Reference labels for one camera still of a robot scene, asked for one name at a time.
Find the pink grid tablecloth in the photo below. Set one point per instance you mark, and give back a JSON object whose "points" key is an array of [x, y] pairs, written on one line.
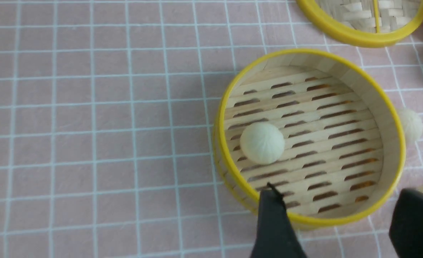
{"points": [[106, 114]]}

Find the woven bamboo steamer lid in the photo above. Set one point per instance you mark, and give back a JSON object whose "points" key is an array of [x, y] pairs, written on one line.
{"points": [[365, 23]]}

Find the bamboo steamer tray yellow rim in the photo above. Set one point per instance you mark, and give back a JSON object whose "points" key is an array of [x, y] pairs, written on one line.
{"points": [[344, 142]]}

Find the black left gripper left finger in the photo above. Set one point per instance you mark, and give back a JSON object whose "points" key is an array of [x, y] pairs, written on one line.
{"points": [[275, 236]]}

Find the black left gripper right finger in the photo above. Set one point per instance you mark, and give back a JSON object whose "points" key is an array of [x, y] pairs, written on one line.
{"points": [[406, 228]]}

